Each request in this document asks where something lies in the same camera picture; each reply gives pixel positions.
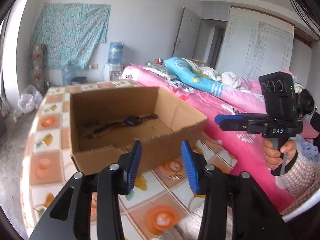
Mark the blue water jug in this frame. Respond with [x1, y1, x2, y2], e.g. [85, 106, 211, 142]
[107, 42, 125, 65]

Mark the white plastic bag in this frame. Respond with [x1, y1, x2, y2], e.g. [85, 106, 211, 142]
[17, 85, 43, 114]

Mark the white door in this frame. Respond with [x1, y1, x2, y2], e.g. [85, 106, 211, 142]
[172, 7, 201, 58]

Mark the white water dispenser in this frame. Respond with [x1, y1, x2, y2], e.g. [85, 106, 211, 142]
[103, 63, 123, 81]

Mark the white wardrobe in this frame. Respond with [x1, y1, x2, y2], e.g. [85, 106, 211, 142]
[215, 7, 294, 80]

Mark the right hand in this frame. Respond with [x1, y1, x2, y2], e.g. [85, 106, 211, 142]
[263, 138, 297, 170]

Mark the white fluffy towel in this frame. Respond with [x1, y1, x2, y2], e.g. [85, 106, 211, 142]
[152, 203, 233, 240]

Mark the pink floral blanket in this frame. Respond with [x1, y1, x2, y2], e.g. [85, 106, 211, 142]
[121, 66, 295, 212]

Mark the pink strap smart watch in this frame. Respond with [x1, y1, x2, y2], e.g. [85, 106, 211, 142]
[94, 114, 158, 135]

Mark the blue patterned pillow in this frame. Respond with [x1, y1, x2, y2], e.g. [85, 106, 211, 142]
[164, 57, 228, 98]

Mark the patterned tile tablecloth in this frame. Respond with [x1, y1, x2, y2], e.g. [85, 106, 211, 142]
[20, 80, 238, 239]

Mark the floral teal wall cloth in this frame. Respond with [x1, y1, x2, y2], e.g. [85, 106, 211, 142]
[29, 3, 111, 69]

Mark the brown cardboard box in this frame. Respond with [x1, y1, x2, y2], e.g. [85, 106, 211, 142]
[70, 87, 208, 175]

